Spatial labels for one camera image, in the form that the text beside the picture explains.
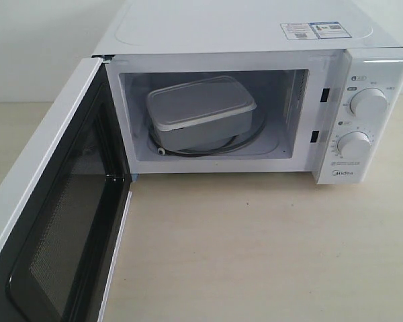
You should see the white plastic lidded container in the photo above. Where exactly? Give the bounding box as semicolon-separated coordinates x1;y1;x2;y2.
146;75;257;151

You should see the white control knob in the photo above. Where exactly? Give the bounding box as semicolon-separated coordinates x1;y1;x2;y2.
337;131;371;159
350;88;388;119

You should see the white microwave door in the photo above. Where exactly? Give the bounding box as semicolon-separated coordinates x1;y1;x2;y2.
0;57;132;321

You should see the glass turntable plate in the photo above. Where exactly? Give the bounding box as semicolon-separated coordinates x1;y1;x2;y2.
148;116;267;158

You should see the white Midea microwave body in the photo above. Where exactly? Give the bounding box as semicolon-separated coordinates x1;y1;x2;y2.
93;1;403;184

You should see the white blue label sticker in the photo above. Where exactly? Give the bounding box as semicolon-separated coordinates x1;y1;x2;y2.
280;21;352;40

